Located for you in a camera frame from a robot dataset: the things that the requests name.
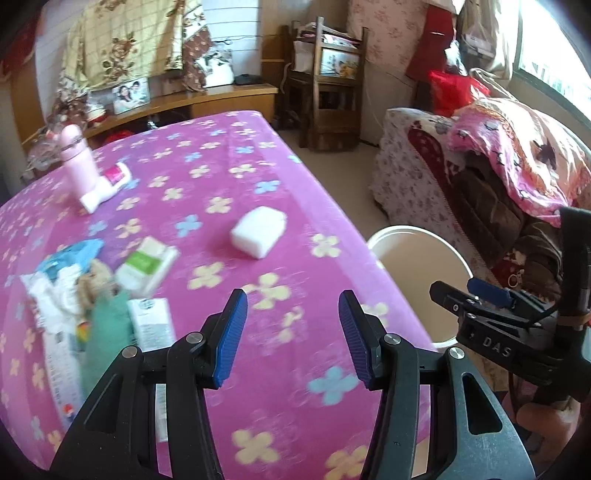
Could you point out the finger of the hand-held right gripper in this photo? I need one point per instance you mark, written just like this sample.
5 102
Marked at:
489 290
461 302

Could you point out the wooden cabinet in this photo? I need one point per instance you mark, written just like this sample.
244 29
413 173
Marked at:
221 99

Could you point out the red garment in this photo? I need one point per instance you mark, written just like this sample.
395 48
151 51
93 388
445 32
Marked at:
434 37

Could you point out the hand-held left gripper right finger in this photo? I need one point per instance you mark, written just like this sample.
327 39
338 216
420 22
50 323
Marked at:
355 341

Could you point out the blue plastic bag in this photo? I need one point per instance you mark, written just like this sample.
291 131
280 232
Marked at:
74 256

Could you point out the brown floral cloth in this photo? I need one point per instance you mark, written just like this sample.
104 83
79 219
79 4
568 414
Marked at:
203 46

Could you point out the pink floral curtain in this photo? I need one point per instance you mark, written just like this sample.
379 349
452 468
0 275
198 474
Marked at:
383 32

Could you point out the clear plastic wrapped ornament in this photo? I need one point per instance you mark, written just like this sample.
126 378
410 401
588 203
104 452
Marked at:
44 152

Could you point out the brown coat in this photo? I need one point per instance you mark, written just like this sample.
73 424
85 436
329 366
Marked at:
498 217

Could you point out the white printed bag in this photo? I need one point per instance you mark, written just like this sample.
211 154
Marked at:
64 369

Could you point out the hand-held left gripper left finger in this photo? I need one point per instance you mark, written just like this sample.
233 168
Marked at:
231 341

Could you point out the sofa with floral cover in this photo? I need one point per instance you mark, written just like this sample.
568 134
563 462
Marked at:
406 175

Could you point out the window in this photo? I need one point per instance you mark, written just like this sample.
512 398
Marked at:
558 41

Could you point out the white tube with pink label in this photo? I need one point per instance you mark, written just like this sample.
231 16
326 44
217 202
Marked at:
105 188

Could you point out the green cloth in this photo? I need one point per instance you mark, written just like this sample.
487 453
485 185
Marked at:
108 332

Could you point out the pink flowered blanket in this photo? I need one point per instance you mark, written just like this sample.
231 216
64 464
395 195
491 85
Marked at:
277 194

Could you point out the yellow floral cloth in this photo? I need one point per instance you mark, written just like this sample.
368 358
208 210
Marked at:
124 41

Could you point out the white bucket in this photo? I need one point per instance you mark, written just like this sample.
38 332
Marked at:
415 258

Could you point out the pink bottle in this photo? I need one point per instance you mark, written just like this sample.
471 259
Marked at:
78 161

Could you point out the photo frame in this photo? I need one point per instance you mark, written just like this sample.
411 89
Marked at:
131 96

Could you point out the pink quilt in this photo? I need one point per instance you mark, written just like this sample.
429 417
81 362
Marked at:
521 152

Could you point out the wooden chair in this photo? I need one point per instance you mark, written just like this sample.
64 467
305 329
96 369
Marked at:
332 120

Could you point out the black box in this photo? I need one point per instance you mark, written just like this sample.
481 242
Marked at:
244 79

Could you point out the plain white tissue pack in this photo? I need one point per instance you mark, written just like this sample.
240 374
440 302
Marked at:
257 231

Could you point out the white tissue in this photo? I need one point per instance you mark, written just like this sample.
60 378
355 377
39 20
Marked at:
51 295

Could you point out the person's right hand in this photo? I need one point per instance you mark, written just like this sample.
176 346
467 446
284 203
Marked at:
547 422

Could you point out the small white carton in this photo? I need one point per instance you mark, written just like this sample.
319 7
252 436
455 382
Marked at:
152 323

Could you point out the white picture board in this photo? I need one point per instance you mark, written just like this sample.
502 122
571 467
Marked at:
219 74

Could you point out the red and white bowl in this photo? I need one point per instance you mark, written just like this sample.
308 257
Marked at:
98 116

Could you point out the green and white tissue pack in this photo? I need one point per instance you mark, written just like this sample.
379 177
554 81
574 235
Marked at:
145 265

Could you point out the red bag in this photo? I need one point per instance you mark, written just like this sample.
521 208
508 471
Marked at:
455 90

